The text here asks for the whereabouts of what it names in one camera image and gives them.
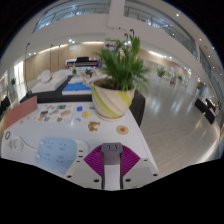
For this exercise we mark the black floor lamp stand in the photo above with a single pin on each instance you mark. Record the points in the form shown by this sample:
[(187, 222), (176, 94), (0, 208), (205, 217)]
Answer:
[(25, 66)]

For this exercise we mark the sign with coloured arrows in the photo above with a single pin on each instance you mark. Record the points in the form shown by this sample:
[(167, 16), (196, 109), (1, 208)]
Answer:
[(109, 45)]

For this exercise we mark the black piano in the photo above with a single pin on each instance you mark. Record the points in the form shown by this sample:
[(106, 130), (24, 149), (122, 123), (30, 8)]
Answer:
[(82, 61)]

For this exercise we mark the round orange sticker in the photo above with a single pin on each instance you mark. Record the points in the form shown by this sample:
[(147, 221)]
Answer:
[(122, 129)]

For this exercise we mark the potted palm plant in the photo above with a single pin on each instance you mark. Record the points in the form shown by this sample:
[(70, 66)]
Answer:
[(161, 71)]

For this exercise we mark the brown cookie-shaped sticker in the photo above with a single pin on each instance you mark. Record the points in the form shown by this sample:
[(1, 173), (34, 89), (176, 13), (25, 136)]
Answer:
[(93, 126)]

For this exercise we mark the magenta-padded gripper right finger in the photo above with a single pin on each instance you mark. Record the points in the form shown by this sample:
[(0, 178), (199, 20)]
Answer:
[(131, 161)]

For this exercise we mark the blue mat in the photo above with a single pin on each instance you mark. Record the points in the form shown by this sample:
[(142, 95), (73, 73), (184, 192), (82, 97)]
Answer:
[(76, 88)]

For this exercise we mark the green plant in striped pot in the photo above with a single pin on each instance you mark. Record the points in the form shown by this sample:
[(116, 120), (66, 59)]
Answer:
[(111, 100)]

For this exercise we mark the small potted plant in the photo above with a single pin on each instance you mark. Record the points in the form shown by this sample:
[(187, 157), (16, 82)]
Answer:
[(13, 81)]

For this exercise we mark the round yellow sticker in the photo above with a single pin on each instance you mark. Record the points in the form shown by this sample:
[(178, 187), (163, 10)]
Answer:
[(86, 115)]

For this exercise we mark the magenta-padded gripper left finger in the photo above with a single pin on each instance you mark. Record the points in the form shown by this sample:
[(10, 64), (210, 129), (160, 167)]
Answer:
[(93, 161)]

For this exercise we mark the grey charger block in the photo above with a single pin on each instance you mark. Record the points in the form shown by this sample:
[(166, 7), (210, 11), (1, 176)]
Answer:
[(112, 160)]

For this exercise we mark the group of black chairs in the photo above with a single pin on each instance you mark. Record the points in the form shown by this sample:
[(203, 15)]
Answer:
[(205, 108), (4, 105)]

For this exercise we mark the pink flat board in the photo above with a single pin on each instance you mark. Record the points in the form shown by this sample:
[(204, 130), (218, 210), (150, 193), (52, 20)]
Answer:
[(20, 111)]

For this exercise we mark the light blue power strip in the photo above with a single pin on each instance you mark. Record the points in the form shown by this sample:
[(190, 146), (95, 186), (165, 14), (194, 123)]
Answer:
[(56, 153)]

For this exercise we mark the small blue sticker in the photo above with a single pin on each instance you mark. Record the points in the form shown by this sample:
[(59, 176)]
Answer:
[(79, 108)]

